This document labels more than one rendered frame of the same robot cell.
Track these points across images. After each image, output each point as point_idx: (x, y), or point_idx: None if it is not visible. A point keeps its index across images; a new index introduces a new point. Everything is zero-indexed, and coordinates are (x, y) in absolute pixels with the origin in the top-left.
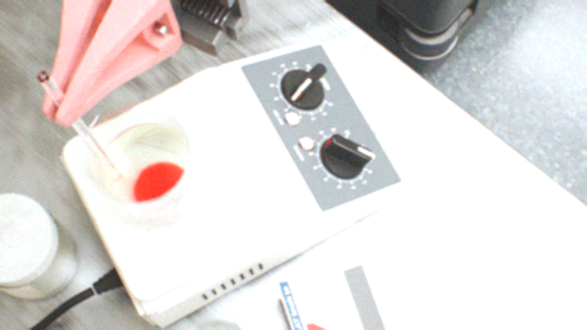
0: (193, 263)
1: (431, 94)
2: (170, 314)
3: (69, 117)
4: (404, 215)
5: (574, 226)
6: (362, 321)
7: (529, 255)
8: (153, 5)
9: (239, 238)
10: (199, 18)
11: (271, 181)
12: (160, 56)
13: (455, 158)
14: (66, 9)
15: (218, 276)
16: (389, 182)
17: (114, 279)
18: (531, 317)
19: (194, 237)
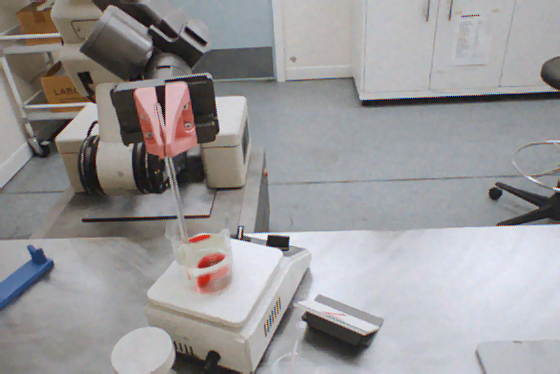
0: (253, 293)
1: (287, 234)
2: (255, 346)
3: (172, 146)
4: (317, 270)
5: (379, 236)
6: (340, 310)
7: (374, 252)
8: (185, 88)
9: (265, 273)
10: (200, 122)
11: (259, 249)
12: (192, 141)
13: (316, 244)
14: (145, 107)
15: (266, 304)
16: (302, 249)
17: (212, 356)
18: (398, 268)
19: (244, 285)
